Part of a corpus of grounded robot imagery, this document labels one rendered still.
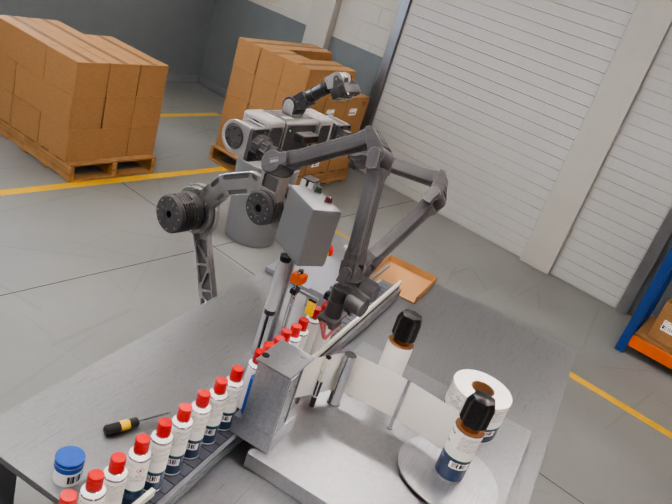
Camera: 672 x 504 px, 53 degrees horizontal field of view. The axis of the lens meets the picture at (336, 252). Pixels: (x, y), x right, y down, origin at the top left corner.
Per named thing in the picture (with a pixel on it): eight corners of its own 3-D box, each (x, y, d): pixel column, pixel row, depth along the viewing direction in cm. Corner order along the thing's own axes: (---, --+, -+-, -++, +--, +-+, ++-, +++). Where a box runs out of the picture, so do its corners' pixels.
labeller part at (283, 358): (290, 380, 174) (291, 377, 174) (255, 360, 177) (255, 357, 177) (314, 359, 186) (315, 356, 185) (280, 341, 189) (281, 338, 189)
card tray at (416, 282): (414, 304, 302) (417, 296, 301) (364, 278, 310) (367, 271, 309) (434, 283, 328) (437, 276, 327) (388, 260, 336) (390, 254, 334)
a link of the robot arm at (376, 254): (437, 196, 258) (433, 183, 248) (448, 205, 255) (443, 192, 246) (356, 273, 255) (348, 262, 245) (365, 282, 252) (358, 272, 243)
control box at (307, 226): (296, 266, 199) (313, 209, 191) (274, 238, 212) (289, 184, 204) (325, 267, 204) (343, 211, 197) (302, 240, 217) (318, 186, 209)
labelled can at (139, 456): (112, 504, 155) (126, 438, 147) (127, 491, 160) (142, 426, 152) (129, 516, 154) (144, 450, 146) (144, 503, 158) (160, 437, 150)
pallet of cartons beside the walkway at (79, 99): (154, 172, 564) (174, 68, 527) (66, 183, 497) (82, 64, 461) (69, 118, 617) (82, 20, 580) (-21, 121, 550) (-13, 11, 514)
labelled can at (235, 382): (223, 435, 186) (240, 376, 178) (208, 425, 188) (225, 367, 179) (234, 425, 191) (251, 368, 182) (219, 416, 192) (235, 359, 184)
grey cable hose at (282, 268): (271, 317, 210) (288, 259, 202) (261, 312, 211) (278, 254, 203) (277, 313, 213) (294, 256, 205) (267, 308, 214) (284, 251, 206)
